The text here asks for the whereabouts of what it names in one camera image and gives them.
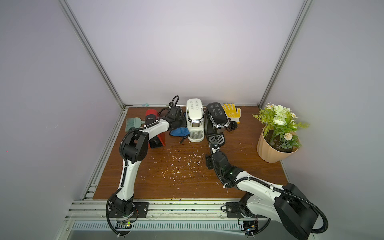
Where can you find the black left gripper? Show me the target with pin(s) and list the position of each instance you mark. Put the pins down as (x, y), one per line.
(185, 123)

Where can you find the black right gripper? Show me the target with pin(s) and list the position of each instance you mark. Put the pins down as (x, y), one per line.
(210, 160)

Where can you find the grey blue microfiber cloth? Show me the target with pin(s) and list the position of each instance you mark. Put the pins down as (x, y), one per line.
(181, 131)

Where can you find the white coffee machine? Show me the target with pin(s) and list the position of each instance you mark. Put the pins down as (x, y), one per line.
(195, 120)

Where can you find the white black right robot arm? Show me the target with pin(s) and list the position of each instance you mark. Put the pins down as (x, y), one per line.
(284, 204)

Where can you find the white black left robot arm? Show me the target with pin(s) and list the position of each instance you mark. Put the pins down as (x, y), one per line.
(133, 149)

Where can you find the black coffee machine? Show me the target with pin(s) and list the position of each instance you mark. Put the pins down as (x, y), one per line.
(215, 123)

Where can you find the green hand brush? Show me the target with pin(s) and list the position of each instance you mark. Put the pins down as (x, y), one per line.
(133, 123)

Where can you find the yellow work glove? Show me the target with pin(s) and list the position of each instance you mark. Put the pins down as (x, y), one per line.
(232, 112)

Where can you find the potted artificial plant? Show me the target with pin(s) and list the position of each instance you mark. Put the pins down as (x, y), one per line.
(279, 138)

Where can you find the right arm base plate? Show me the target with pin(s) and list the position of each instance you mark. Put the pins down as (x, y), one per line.
(236, 210)

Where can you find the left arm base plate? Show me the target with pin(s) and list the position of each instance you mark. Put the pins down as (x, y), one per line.
(136, 210)

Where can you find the aluminium rail frame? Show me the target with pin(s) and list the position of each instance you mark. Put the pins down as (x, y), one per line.
(196, 215)

